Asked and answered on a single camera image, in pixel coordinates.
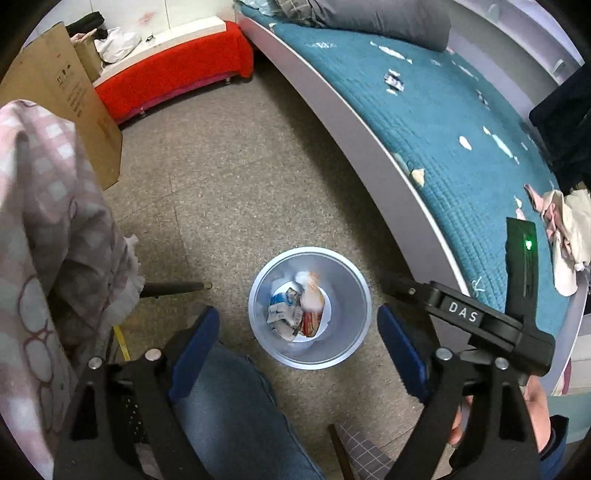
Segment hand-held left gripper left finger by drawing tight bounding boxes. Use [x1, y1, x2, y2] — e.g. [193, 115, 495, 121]
[53, 305, 221, 480]

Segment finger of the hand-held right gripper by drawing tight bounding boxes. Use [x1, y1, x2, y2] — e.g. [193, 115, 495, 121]
[381, 272, 435, 309]

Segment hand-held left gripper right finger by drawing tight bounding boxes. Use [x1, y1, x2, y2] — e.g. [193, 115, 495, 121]
[377, 305, 542, 480]

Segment grey plastic waste bin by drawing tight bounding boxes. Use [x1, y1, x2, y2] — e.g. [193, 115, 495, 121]
[248, 247, 373, 370]

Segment person's right forearm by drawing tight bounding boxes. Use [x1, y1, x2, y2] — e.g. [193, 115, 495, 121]
[538, 414, 570, 472]

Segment person's right hand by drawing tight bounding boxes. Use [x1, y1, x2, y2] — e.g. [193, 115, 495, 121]
[447, 376, 556, 456]

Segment black chair leg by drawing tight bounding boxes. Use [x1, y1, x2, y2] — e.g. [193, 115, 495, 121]
[140, 281, 213, 299]

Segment pile of cream clothes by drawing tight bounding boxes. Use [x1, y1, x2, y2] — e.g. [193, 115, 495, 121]
[524, 184, 591, 297]

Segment yellow strip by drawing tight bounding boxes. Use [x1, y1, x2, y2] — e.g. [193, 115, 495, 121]
[112, 324, 130, 361]

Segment person's leg in blue jeans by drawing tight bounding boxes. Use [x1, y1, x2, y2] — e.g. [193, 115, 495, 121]
[173, 344, 324, 480]

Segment pile of crumpled wrappers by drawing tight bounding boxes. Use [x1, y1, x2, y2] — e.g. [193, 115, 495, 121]
[267, 270, 329, 343]

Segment grey checked cushion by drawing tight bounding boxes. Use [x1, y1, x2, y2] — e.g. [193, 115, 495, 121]
[327, 424, 399, 480]

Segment bed with teal quilt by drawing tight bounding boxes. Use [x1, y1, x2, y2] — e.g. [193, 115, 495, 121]
[235, 4, 591, 398]

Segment scattered white paper scraps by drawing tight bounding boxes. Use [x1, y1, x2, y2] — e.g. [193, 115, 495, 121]
[369, 41, 532, 221]

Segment dark navy cloth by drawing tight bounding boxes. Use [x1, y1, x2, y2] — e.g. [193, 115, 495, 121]
[527, 62, 591, 188]

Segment pink checked blanket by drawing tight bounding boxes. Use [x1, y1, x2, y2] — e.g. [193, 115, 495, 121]
[0, 99, 146, 478]

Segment grey folded blanket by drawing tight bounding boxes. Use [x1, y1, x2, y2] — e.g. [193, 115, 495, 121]
[277, 0, 452, 52]

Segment red covered low bench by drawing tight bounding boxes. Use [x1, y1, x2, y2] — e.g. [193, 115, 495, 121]
[95, 17, 256, 126]

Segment large cardboard box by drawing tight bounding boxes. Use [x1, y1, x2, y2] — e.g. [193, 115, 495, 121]
[0, 22, 124, 191]

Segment brown paper bag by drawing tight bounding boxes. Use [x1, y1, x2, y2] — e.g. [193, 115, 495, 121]
[73, 34, 105, 81]

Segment white plastic bag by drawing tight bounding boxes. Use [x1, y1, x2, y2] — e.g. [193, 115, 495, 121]
[95, 27, 142, 64]

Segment black bag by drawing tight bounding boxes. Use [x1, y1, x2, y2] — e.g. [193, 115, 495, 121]
[66, 12, 106, 37]

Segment lavender wall shelf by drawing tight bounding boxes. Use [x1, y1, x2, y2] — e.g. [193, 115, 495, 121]
[450, 0, 583, 88]

